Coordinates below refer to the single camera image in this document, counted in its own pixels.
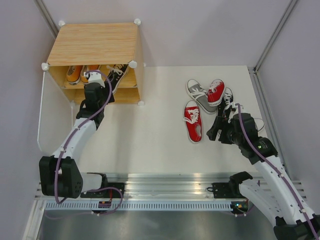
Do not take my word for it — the white slotted cable duct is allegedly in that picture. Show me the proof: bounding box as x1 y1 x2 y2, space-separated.
45 200 232 212

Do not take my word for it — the red sneaker front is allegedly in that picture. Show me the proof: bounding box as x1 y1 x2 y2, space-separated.
183 100 202 144

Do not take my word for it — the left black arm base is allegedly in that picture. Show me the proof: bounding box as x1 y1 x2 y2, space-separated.
80 182 125 211

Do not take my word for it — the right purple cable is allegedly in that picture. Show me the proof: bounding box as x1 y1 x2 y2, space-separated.
229 102 318 240

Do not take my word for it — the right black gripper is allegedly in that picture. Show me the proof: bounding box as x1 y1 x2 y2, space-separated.
206 115 244 146

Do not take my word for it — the red sneaker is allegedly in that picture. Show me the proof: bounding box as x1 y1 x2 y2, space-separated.
207 79 226 107
183 100 202 144

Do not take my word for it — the black sneaker orange sole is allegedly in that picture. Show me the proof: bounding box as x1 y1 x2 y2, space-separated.
106 64 129 94

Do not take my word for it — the aluminium frame post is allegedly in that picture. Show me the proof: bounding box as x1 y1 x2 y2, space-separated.
34 0 59 38
247 0 300 176

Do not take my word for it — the black sneaker back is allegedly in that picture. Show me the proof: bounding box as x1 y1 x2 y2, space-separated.
217 87 234 118

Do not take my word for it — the aluminium mounting rail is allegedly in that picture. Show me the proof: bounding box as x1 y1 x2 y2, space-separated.
34 174 308 203

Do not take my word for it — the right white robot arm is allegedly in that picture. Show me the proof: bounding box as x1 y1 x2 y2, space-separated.
206 113 320 240

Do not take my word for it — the wooden two-shelf shoe cabinet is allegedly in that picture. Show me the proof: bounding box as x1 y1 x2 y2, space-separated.
42 19 145 106

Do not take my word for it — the grey sneaker right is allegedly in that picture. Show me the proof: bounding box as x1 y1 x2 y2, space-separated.
254 118 266 132

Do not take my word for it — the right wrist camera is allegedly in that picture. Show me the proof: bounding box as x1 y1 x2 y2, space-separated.
223 102 246 119

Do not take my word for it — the purple cable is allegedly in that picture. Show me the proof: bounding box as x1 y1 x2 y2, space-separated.
44 70 125 221
229 102 318 240

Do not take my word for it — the left aluminium frame post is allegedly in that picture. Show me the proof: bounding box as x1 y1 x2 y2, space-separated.
34 0 59 38

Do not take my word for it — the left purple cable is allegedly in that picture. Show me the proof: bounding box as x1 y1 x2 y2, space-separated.
44 70 125 221

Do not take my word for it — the right aluminium frame post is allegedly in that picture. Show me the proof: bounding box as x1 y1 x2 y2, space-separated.
247 0 300 176

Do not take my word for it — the red sneaker back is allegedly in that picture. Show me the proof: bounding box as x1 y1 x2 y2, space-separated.
207 79 226 107

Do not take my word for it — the grey sneaker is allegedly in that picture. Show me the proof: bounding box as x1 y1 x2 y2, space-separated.
254 118 266 132
186 79 217 115

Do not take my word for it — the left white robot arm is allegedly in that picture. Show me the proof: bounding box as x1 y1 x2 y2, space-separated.
39 80 114 204

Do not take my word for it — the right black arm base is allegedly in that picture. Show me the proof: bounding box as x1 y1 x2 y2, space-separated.
206 171 253 217

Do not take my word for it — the grey sneaker back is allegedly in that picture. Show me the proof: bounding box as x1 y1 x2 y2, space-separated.
186 79 217 115

